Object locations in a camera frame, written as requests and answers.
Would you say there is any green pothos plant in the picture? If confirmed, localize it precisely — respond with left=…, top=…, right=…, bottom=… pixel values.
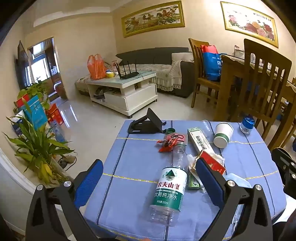
left=13, top=81, right=50, bottom=112

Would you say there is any framed horse painting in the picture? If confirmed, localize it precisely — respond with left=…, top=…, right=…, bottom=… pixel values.
left=121, top=0, right=185, bottom=38

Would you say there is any blue striped tablecloth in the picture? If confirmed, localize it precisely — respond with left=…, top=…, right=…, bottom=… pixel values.
left=83, top=119, right=281, bottom=241

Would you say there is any long-leaf potted plant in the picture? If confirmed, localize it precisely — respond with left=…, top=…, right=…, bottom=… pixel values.
left=2, top=102, right=77, bottom=186

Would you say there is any black wall television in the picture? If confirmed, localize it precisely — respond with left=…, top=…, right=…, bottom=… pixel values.
left=16, top=40, right=31, bottom=87

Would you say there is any wooden dining table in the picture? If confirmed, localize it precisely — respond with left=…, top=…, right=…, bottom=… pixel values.
left=213, top=53, right=296, bottom=123

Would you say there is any wooden slat-back chair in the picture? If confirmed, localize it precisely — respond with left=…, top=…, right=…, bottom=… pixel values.
left=231, top=38, right=293, bottom=151
left=188, top=38, right=222, bottom=109
left=275, top=79, right=296, bottom=149

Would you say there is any white paper cup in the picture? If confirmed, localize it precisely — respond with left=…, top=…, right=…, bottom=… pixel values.
left=213, top=122, right=234, bottom=149

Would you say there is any grey sofa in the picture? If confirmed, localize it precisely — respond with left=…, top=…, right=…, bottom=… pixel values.
left=76, top=47, right=196, bottom=98

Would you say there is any black phone stand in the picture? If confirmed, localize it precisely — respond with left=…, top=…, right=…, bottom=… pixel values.
left=128, top=108, right=167, bottom=134

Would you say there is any clear plastic water bottle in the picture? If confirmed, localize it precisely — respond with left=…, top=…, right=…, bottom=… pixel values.
left=148, top=142, right=188, bottom=227

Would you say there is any red shopping bag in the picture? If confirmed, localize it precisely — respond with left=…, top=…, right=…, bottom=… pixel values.
left=200, top=45, right=219, bottom=55

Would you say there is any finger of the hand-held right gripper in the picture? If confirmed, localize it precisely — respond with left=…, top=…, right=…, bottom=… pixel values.
left=271, top=147, right=296, bottom=197

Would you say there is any black wifi router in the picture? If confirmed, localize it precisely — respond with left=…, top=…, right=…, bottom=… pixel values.
left=116, top=61, right=139, bottom=80

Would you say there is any white coffee table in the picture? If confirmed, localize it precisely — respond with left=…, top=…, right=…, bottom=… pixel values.
left=84, top=71, right=159, bottom=116

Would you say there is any clear empty plastic bottle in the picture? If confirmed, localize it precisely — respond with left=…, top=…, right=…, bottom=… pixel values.
left=201, top=120, right=215, bottom=139

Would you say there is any blue gift box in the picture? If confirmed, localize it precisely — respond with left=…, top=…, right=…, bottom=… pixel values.
left=22, top=95, right=48, bottom=130

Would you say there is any green and white toothpaste box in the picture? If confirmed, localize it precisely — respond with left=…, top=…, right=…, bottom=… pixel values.
left=187, top=127, right=222, bottom=156

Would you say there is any framed flower painting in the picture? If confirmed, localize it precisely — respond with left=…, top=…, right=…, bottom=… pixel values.
left=220, top=1, right=279, bottom=49

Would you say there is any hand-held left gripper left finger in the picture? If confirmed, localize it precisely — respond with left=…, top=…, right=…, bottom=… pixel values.
left=25, top=159, right=104, bottom=241

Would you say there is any red cigarette box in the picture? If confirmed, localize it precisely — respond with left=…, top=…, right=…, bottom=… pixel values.
left=198, top=150, right=227, bottom=175

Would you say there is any small blue-capped bottle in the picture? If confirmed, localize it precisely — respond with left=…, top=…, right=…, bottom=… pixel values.
left=240, top=116, right=255, bottom=134

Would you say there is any red snack wrapper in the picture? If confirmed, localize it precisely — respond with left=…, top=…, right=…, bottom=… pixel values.
left=157, top=133, right=188, bottom=153

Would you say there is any blue face mask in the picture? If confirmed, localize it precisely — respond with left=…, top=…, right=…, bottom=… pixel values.
left=223, top=174, right=252, bottom=189

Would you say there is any orange plastic bag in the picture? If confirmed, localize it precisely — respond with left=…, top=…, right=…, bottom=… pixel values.
left=87, top=54, right=107, bottom=80

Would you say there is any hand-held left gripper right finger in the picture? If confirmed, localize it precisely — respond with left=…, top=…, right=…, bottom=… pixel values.
left=195, top=158, right=274, bottom=241

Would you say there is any pack of water bottles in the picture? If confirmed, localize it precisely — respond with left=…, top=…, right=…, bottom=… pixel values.
left=50, top=120, right=66, bottom=142

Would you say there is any red gift box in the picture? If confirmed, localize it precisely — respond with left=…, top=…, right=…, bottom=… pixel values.
left=46, top=103, right=63, bottom=126

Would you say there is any blue shopping bag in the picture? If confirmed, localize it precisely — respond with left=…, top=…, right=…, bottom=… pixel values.
left=202, top=52, right=228, bottom=81

